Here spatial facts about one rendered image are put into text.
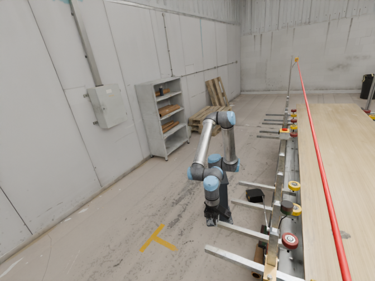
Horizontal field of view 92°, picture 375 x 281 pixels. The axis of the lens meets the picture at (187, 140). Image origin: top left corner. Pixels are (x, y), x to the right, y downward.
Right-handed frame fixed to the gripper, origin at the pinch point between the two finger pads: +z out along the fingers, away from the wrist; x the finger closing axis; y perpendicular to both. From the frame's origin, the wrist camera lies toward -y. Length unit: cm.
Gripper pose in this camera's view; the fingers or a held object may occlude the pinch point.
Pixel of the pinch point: (217, 225)
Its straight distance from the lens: 136.6
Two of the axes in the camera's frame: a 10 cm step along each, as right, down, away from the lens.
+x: -4.6, 4.2, -7.9
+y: -8.8, -0.9, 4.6
